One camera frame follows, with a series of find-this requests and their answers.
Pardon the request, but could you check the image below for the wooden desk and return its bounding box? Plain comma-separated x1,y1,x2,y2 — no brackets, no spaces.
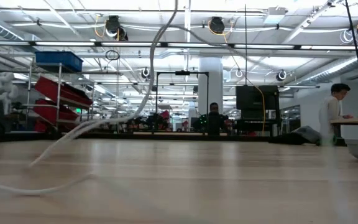
329,116,358,126

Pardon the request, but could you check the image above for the black grey work glove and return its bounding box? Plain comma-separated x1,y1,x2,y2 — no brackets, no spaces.
268,126,338,147

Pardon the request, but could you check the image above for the blue plastic bin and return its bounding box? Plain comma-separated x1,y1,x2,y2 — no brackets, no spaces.
35,51,84,73

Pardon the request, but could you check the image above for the person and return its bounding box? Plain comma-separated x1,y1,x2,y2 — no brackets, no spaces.
206,101,230,136
318,83,354,146

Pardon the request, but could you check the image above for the metal rack with red bins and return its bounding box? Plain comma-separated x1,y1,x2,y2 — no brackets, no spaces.
25,62,94,133

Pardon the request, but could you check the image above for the white cord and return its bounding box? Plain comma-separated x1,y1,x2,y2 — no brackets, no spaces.
0,0,276,197

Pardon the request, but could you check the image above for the black gantry frame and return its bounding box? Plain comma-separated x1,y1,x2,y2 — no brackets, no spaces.
155,70,210,133

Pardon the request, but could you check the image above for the black cabinet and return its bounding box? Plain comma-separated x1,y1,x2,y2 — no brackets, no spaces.
236,85,281,131

